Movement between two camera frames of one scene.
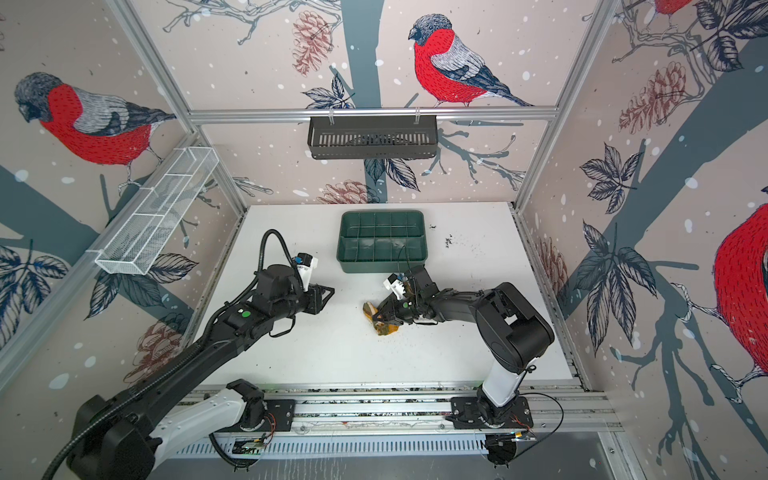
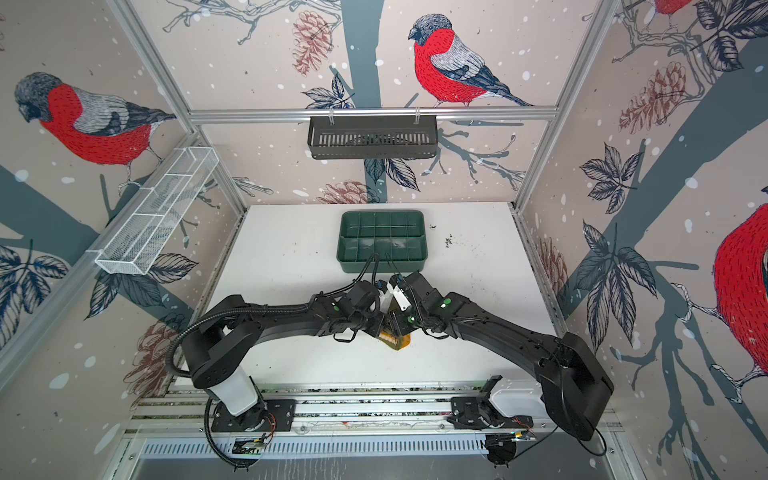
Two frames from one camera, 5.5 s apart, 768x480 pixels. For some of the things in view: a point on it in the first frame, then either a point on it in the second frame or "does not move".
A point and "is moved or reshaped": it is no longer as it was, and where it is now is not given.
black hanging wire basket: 365,138 does not move
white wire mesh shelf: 158,211 does not move
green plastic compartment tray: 382,241 does not move
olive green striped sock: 381,328 is moved or reshaped
